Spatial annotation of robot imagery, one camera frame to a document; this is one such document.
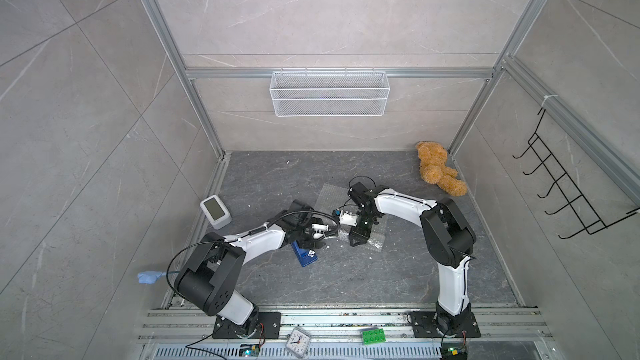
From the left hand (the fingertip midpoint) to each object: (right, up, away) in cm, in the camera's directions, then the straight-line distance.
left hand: (324, 226), depth 90 cm
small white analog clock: (-7, -28, -21) cm, 36 cm away
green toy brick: (+13, -26, -22) cm, 37 cm away
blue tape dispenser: (-6, -8, -9) cm, 14 cm away
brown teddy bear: (+42, +21, +4) cm, 47 cm away
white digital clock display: (-42, +5, +5) cm, 43 cm away
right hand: (+13, -4, +3) cm, 14 cm away
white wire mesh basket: (+2, +52, +11) cm, 53 cm away
